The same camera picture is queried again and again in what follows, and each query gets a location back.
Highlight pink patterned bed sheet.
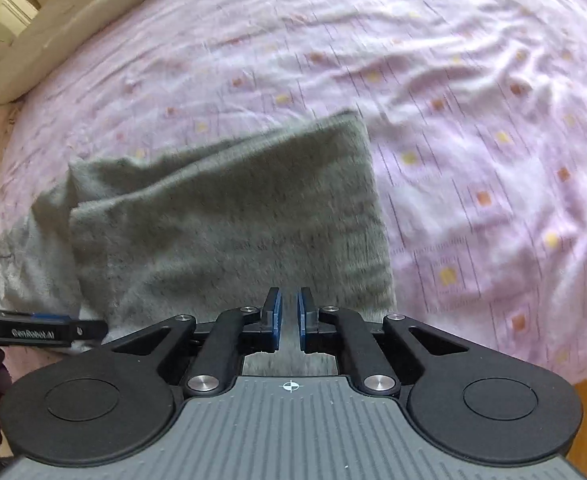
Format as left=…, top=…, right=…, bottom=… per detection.
left=0, top=0, right=587, bottom=382

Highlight cream duvet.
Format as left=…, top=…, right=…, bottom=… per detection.
left=0, top=0, right=214, bottom=131

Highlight grey pants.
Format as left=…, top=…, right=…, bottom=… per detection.
left=0, top=109, right=398, bottom=376

